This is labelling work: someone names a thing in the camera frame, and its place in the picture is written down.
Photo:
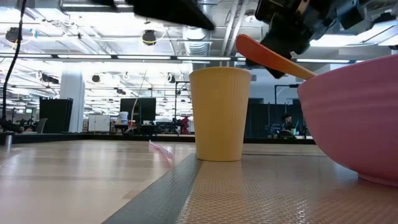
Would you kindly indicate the orange spoon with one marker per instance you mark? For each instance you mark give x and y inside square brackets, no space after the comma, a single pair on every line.
[267,56]

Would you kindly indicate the white cabinet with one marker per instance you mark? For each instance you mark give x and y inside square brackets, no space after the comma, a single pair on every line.
[99,123]

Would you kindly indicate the person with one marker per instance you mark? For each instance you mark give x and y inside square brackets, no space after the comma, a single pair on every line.
[185,124]
[287,123]

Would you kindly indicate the silver ventilation duct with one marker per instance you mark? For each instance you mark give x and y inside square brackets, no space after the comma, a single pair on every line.
[196,43]

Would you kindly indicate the yellow cup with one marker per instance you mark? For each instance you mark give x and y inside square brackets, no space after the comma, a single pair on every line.
[219,115]

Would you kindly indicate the white pillar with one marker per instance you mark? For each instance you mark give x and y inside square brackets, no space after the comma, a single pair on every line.
[72,102]

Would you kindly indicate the beige mesh mat grey border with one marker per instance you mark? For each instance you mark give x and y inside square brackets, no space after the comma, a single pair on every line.
[280,193]

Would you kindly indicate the white bucket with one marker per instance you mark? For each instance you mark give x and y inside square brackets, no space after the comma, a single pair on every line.
[123,117]

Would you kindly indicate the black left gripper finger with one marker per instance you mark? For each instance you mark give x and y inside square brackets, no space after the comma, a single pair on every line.
[174,12]

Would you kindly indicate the pink bowl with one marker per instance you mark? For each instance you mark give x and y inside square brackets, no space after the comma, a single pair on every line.
[351,118]

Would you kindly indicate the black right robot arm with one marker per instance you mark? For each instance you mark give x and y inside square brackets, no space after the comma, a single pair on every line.
[354,12]

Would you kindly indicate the pink straw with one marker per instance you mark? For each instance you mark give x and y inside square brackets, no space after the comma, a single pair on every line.
[161,151]

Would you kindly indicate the black table edge rail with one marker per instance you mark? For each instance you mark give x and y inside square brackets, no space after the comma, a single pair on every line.
[62,137]

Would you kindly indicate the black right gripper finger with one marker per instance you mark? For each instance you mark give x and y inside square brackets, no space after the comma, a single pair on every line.
[277,73]
[280,46]

